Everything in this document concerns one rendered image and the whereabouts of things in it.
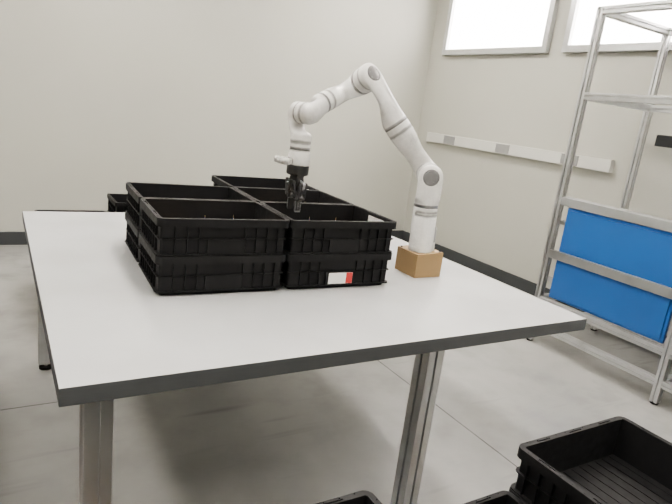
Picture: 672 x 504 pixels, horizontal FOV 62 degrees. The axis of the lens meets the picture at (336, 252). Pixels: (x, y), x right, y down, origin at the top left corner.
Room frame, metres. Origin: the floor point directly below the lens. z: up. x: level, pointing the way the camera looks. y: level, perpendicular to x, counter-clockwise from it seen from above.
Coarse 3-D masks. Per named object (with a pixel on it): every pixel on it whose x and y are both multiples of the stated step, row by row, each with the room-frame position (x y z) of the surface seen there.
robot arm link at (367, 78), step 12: (360, 72) 2.07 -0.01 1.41; (372, 72) 2.07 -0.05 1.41; (360, 84) 2.08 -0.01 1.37; (372, 84) 2.06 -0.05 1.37; (384, 84) 2.09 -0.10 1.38; (384, 96) 2.07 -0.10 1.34; (384, 108) 2.07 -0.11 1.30; (396, 108) 2.08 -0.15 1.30; (384, 120) 2.08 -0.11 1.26; (396, 120) 2.07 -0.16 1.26
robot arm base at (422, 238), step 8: (416, 208) 2.09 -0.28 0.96; (424, 208) 2.07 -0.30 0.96; (416, 216) 2.08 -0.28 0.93; (424, 216) 2.07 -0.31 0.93; (432, 216) 2.08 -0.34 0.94; (416, 224) 2.08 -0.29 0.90; (424, 224) 2.07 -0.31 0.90; (432, 224) 2.08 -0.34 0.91; (416, 232) 2.08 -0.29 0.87; (424, 232) 2.07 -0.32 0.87; (432, 232) 2.08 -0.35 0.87; (416, 240) 2.08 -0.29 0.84; (424, 240) 2.07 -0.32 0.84; (432, 240) 2.09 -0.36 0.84; (408, 248) 2.11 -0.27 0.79; (416, 248) 2.08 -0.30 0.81; (424, 248) 2.07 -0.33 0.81; (432, 248) 2.11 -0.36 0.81
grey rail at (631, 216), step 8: (568, 200) 3.35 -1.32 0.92; (576, 200) 3.30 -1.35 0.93; (584, 200) 3.34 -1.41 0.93; (576, 208) 3.29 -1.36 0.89; (584, 208) 3.25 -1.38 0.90; (592, 208) 3.21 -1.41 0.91; (600, 208) 3.16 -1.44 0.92; (608, 208) 3.12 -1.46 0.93; (616, 208) 3.13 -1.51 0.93; (608, 216) 3.12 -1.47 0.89; (616, 216) 3.08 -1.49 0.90; (624, 216) 3.04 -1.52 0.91; (632, 216) 3.00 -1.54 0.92; (640, 216) 2.96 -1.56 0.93; (648, 216) 2.94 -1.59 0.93; (656, 216) 2.99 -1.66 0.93; (648, 224) 2.92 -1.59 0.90; (656, 224) 2.89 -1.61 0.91; (664, 224) 2.85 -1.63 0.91
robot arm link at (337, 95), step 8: (352, 80) 2.10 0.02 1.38; (328, 88) 1.99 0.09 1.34; (336, 88) 2.00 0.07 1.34; (344, 88) 2.06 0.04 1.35; (352, 88) 2.10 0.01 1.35; (328, 96) 1.95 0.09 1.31; (336, 96) 1.97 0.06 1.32; (344, 96) 2.02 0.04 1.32; (352, 96) 2.09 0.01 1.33; (336, 104) 1.98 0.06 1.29
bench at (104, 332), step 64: (64, 256) 1.78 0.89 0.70; (128, 256) 1.86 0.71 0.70; (64, 320) 1.28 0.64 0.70; (128, 320) 1.32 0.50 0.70; (192, 320) 1.37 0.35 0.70; (256, 320) 1.43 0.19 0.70; (320, 320) 1.49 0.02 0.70; (384, 320) 1.55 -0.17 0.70; (448, 320) 1.62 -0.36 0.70; (512, 320) 1.70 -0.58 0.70; (576, 320) 1.78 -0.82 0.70; (64, 384) 0.98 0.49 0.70; (128, 384) 1.03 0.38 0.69; (192, 384) 1.10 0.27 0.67
